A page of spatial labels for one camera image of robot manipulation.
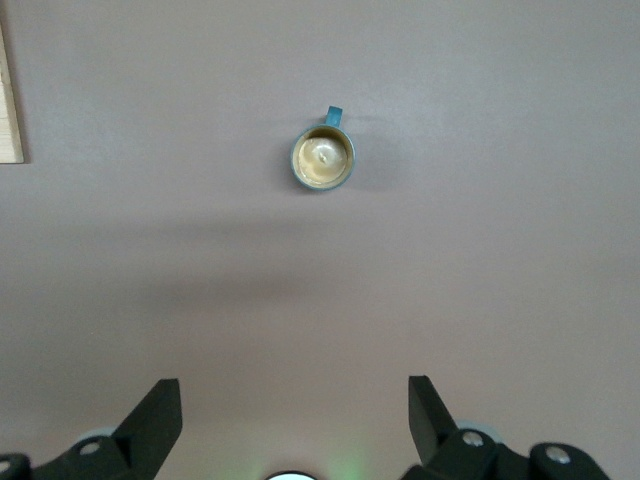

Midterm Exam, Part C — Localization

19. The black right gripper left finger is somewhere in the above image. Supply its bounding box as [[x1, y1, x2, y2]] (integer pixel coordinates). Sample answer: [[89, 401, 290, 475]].
[[0, 378, 182, 480]]

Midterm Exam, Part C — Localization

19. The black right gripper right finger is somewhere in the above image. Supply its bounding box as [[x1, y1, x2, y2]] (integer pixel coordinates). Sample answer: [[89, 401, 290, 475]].
[[402, 374, 612, 480]]

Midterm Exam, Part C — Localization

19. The teal ceramic mug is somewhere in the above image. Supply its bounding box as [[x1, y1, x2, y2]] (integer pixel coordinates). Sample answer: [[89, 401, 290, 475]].
[[289, 105, 357, 194]]

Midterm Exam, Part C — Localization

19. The brown table cover mat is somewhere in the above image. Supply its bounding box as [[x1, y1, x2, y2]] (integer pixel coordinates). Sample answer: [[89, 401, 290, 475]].
[[0, 0, 640, 480]]

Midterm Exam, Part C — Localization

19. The bamboo cutting board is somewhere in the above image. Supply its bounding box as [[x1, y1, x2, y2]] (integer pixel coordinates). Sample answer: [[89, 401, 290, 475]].
[[0, 14, 25, 165]]

